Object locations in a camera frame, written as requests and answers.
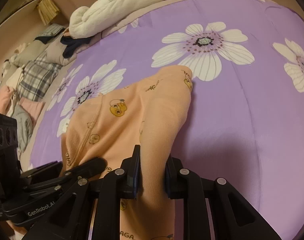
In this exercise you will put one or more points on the grey folded garment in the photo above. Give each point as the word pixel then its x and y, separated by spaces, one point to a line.
pixel 24 127

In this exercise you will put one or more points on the pink fleece garment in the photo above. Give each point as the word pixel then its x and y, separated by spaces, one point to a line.
pixel 5 96

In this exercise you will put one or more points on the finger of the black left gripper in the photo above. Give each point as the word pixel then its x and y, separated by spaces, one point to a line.
pixel 45 172
pixel 87 170

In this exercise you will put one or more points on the orange cartoon print baby garment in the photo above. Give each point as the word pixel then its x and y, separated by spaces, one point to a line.
pixel 148 113

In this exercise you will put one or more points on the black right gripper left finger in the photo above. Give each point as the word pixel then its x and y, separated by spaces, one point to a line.
pixel 121 183

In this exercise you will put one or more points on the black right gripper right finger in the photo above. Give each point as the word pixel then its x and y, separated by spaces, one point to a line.
pixel 181 183

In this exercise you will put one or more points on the striped blue folded cloth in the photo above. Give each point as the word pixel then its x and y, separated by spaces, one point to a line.
pixel 50 32

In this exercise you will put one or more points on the purple floral bed sheet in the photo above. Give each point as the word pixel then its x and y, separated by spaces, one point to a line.
pixel 246 125

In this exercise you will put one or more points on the dark navy garment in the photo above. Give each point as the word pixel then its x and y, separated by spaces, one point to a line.
pixel 72 44

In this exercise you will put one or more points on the white cream garment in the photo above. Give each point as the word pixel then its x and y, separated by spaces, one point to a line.
pixel 12 84

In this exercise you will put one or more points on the taupe pillow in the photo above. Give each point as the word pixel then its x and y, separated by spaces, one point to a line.
pixel 53 52

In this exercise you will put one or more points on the plaid grey pillow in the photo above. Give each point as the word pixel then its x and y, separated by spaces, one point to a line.
pixel 38 75

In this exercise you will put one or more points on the white plush goose toy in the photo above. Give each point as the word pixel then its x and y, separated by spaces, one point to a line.
pixel 88 21

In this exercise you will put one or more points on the pink folded garment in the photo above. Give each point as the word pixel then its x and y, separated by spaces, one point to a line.
pixel 33 108

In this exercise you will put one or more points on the straw tassel bundle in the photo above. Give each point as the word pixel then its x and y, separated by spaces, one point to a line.
pixel 47 10

